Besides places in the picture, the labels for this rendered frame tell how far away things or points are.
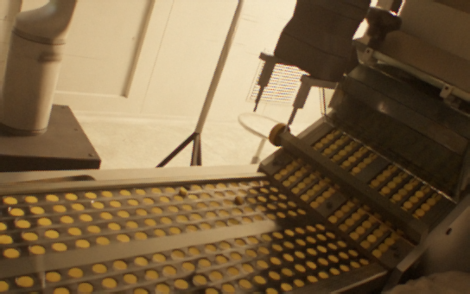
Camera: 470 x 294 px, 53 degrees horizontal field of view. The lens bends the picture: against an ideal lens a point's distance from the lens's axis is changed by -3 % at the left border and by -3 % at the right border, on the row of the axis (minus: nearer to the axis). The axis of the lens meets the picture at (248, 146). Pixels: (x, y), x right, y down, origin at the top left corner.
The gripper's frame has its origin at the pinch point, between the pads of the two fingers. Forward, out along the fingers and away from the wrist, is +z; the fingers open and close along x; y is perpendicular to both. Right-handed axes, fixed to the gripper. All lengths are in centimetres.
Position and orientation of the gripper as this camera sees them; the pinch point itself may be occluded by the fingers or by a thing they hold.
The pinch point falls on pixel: (269, 121)
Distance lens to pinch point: 52.4
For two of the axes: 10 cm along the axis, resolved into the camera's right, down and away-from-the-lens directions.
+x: -6.2, -4.7, 6.2
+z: -3.4, 8.8, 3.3
